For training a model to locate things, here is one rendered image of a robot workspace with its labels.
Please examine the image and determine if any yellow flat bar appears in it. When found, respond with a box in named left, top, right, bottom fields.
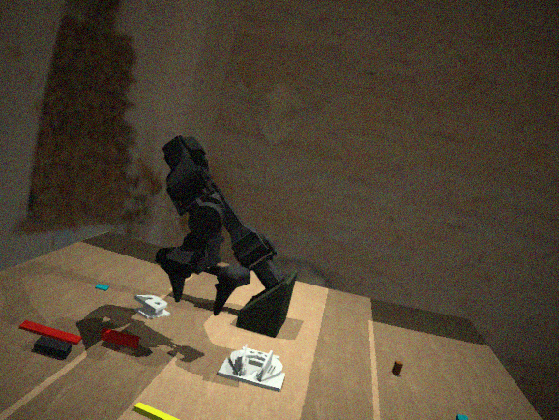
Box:
left=133, top=403, right=180, bottom=420

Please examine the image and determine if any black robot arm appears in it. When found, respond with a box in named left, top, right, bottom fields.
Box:
left=162, top=135, right=288, bottom=293

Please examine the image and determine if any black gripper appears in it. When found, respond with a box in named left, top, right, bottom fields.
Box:
left=155, top=233, right=250, bottom=316

